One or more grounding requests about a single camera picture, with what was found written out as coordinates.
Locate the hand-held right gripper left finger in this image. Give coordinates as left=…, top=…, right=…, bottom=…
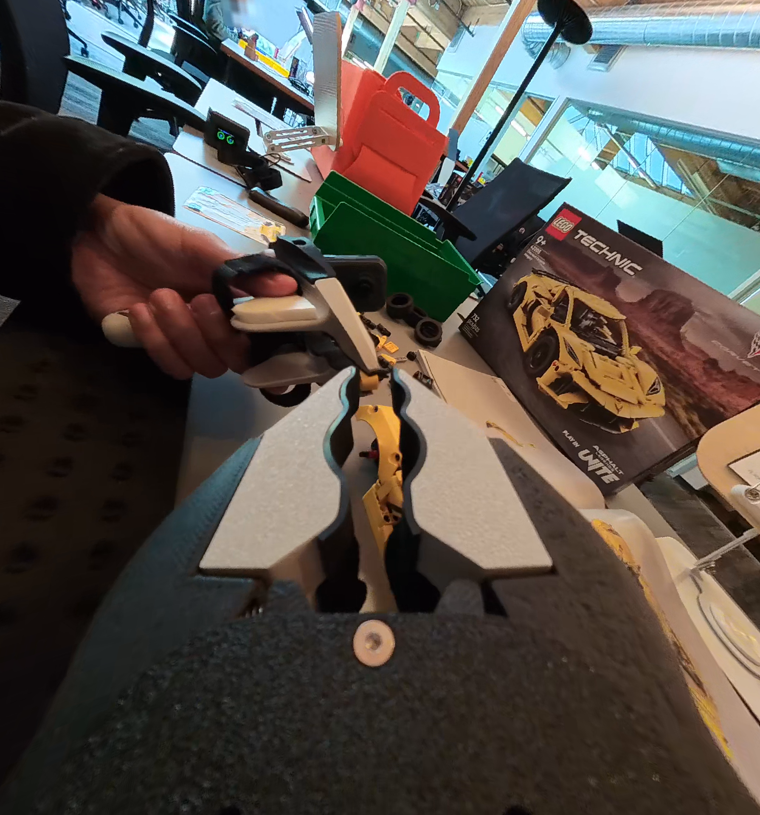
left=198, top=367, right=360, bottom=602

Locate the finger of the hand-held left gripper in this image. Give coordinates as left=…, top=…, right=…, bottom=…
left=319, top=278, right=382, bottom=377
left=240, top=353, right=344, bottom=391

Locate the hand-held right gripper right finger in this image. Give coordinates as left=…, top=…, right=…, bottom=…
left=389, top=368, right=555, bottom=604

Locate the instruction booklet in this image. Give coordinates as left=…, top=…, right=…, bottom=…
left=417, top=349, right=760, bottom=815

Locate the yellow curved panel piece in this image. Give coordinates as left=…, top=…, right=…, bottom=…
left=353, top=404, right=404, bottom=478

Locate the person's left hand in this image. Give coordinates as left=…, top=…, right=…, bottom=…
left=71, top=194, right=299, bottom=381

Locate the pile of black yellow bricks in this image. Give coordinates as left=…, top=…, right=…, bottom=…
left=361, top=315, right=438, bottom=391

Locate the green plastic bin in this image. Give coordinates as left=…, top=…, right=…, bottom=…
left=309, top=171, right=483, bottom=322

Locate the orange paper bag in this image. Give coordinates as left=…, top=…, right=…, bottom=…
left=310, top=60, right=449, bottom=216

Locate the clear plastic packet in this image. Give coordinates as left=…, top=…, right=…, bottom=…
left=184, top=186, right=287, bottom=246

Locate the black device with green lights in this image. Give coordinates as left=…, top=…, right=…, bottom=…
left=205, top=110, right=251, bottom=164

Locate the white board document stand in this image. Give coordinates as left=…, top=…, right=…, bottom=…
left=264, top=11, right=345, bottom=155

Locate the black pole with round disc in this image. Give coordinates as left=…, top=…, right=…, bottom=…
left=462, top=0, right=594, bottom=195

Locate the toy car set box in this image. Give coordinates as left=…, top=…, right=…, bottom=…
left=459, top=204, right=760, bottom=494

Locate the black cylindrical handle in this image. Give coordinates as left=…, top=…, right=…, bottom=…
left=248, top=186, right=311, bottom=230

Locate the silver ventilation duct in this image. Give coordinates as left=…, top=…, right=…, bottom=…
left=523, top=5, right=760, bottom=53

